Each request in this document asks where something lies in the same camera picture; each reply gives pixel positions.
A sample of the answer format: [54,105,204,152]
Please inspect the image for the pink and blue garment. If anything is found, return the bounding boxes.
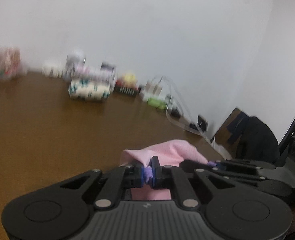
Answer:
[120,140,209,201]

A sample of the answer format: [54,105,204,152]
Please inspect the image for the black phone on stand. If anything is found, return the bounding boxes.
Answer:
[189,115,208,133]

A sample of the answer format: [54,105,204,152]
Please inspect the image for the green rectangular device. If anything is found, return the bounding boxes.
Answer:
[147,98,167,110]

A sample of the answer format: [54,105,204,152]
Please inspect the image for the white power strip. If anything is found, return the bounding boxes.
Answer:
[139,90,172,104]

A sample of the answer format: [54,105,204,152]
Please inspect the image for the white charger adapters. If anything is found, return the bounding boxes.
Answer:
[144,81,163,96]

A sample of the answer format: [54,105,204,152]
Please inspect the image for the black box with text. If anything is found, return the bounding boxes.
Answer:
[114,85,139,97]

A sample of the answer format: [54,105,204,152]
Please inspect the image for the yellow round container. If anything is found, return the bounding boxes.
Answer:
[122,73,137,86]

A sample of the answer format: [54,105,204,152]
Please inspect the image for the white round lamp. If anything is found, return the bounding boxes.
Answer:
[64,49,86,78]

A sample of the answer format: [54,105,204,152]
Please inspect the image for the clear plastic bag with snacks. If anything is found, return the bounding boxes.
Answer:
[0,46,28,80]

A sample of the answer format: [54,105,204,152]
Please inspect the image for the white charging cable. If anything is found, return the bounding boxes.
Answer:
[149,74,213,140]

